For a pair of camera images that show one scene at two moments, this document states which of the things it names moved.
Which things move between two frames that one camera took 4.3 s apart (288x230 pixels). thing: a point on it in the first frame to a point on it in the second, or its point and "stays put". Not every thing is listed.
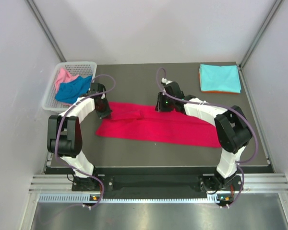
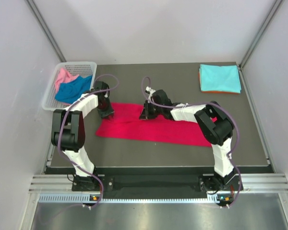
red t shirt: (136, 122) stays put
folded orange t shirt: (212, 91) stays put
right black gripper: (160, 108) to (145, 114)
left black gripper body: (104, 110) stays put
